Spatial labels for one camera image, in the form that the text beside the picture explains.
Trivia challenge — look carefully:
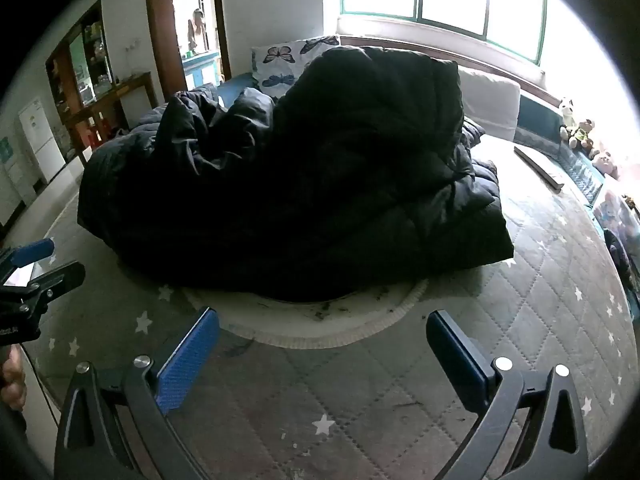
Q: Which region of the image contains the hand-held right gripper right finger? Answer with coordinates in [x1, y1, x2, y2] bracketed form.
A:
[426, 310, 590, 480]

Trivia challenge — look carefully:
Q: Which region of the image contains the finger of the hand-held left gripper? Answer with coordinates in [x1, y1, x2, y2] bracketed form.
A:
[20, 261, 87, 306]
[0, 238, 56, 283]

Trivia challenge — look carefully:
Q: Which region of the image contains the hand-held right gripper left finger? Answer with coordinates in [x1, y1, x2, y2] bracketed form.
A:
[54, 306, 221, 480]

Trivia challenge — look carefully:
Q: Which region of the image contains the black puffer jacket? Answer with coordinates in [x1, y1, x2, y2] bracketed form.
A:
[77, 46, 516, 303]

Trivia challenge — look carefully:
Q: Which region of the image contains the person's left hand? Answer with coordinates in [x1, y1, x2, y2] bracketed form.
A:
[0, 345, 27, 412]

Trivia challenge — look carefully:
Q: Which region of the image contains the white refrigerator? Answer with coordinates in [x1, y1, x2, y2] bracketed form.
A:
[19, 99, 67, 184]

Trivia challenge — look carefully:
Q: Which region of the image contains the round white mat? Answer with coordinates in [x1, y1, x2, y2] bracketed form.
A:
[182, 280, 431, 348]

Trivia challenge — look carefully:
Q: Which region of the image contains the wooden display cabinet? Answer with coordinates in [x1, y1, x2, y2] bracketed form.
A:
[45, 0, 126, 153]

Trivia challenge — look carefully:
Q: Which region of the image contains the wooden desk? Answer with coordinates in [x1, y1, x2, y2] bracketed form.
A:
[65, 72, 157, 162]

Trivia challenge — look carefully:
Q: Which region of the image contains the printed plastic bag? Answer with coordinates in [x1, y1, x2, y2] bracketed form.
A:
[595, 190, 640, 247]

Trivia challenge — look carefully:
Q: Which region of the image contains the dark flat strip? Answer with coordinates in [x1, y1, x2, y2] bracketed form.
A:
[514, 146, 565, 191]

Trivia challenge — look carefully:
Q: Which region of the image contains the blue cabinet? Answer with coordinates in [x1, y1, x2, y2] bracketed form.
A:
[182, 51, 222, 89]

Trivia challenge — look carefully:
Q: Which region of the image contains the pink plush toy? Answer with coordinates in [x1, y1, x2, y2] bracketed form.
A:
[592, 152, 622, 182]

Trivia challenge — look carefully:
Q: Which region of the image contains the yellow green plush toy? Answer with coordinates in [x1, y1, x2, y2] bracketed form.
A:
[570, 119, 597, 152]

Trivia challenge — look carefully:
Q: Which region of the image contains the white rectangular cushion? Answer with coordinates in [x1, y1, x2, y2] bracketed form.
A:
[457, 66, 521, 142]

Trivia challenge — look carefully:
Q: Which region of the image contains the butterfly print pillow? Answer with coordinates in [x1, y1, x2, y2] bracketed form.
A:
[250, 35, 342, 97]

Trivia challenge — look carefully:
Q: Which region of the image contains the brown door frame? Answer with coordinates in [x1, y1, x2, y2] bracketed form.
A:
[145, 0, 232, 103]

